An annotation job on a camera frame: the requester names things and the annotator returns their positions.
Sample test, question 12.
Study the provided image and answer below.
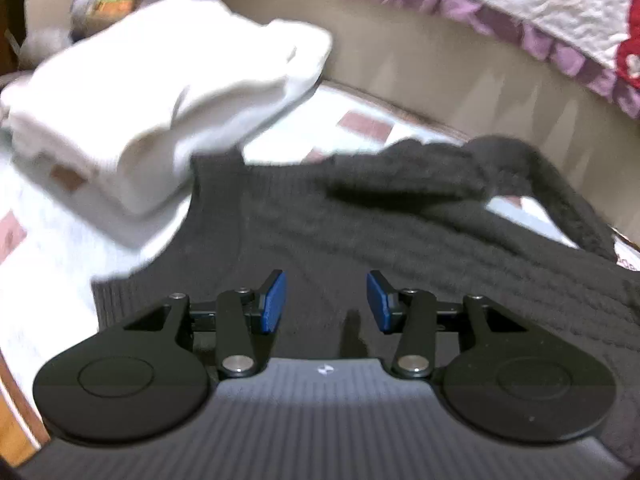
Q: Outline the dark brown knit sweater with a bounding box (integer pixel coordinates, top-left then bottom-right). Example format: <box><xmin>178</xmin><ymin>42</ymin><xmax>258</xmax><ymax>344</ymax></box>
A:
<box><xmin>92</xmin><ymin>136</ymin><xmax>639</xmax><ymax>464</ymax></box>

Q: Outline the folded white garment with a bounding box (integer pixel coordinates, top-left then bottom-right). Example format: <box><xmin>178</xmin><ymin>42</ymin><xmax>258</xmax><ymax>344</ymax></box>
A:
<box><xmin>1</xmin><ymin>0</ymin><xmax>333</xmax><ymax>217</ymax></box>

